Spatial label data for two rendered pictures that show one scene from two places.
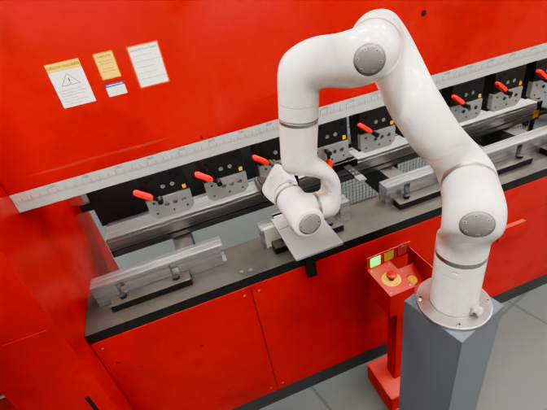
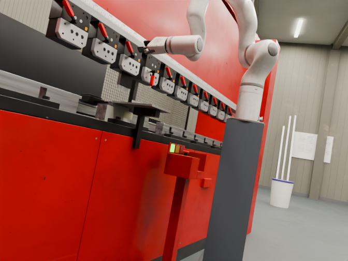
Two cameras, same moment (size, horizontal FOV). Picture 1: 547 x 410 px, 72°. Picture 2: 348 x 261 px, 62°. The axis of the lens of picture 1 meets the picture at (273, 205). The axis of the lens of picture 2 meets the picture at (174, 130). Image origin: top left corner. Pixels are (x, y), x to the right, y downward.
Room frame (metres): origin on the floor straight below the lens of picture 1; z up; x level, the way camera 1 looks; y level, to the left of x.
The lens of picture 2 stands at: (-0.11, 0.88, 0.80)
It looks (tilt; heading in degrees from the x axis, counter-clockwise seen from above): 4 degrees up; 314
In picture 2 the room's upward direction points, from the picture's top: 10 degrees clockwise
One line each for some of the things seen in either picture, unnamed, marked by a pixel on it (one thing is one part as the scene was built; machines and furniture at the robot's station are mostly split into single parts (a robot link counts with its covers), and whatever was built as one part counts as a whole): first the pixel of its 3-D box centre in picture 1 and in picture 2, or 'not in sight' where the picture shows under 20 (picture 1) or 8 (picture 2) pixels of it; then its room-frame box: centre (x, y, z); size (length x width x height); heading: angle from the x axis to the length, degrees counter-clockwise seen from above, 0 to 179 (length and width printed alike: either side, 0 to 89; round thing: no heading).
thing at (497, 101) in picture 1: (500, 86); (201, 100); (1.47, -1.01, 1.26); 0.15 x 0.09 x 0.17; 103
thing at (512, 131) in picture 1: (485, 131); not in sight; (1.93, -1.29, 0.81); 0.64 x 0.08 x 0.14; 13
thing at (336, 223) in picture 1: (308, 236); (129, 125); (1.20, -0.11, 0.89); 0.30 x 0.05 x 0.03; 103
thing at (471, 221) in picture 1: (468, 222); (259, 64); (0.64, -0.42, 1.30); 0.19 x 0.12 x 0.24; 157
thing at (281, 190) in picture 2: not in sight; (280, 192); (2.60, -5.65, 0.29); 0.49 x 0.48 x 0.58; 118
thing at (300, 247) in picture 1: (304, 231); (141, 106); (1.10, -0.10, 1.00); 0.26 x 0.18 x 0.01; 13
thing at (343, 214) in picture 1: (304, 220); (124, 119); (1.26, -0.12, 0.92); 0.39 x 0.06 x 0.10; 103
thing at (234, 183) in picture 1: (221, 171); (101, 43); (1.19, 0.16, 1.26); 0.15 x 0.09 x 0.17; 103
